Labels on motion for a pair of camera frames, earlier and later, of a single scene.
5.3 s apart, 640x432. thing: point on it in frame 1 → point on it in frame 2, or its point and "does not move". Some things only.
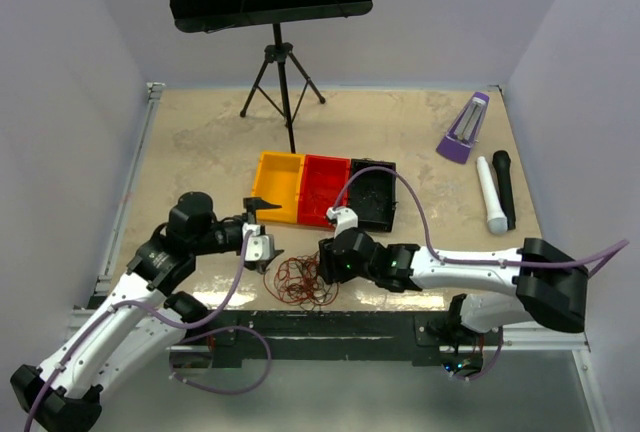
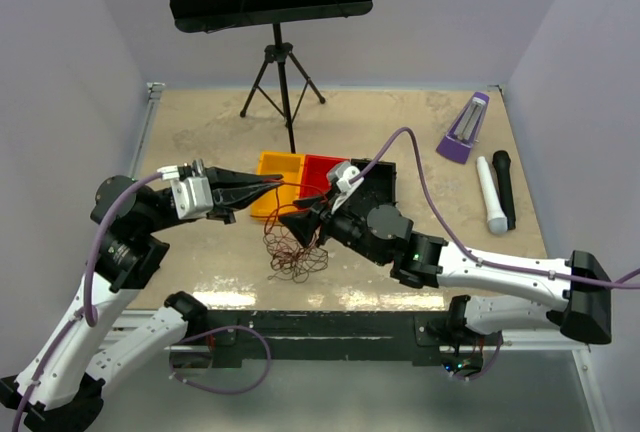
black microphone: [502, 164] does not move
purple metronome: [457, 143] does not move
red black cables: [299, 280] → [289, 257]
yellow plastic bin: [278, 181] does not move
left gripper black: [252, 205] → [229, 196]
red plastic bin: [323, 180] does not move
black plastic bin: [373, 194] does not move
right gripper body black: [336, 269] → [344, 227]
